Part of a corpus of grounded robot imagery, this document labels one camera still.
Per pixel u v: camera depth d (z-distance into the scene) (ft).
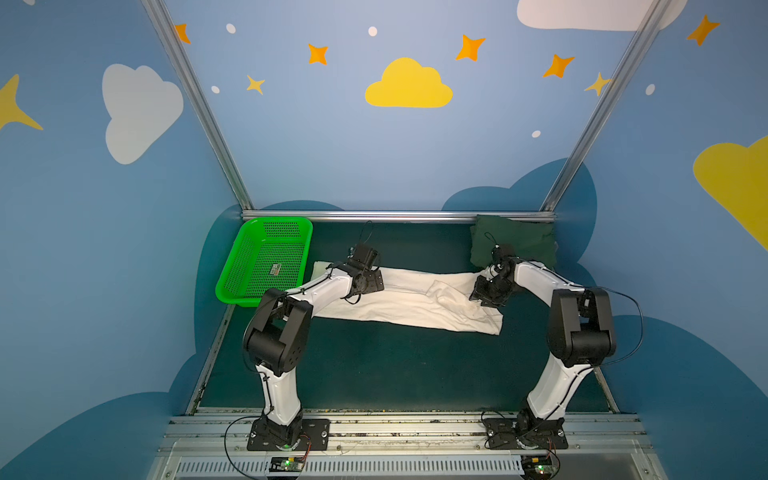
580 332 1.67
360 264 2.51
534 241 3.46
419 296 3.23
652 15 2.30
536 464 2.36
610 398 2.81
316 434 2.46
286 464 2.32
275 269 3.52
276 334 1.66
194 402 2.73
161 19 2.27
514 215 3.68
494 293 2.77
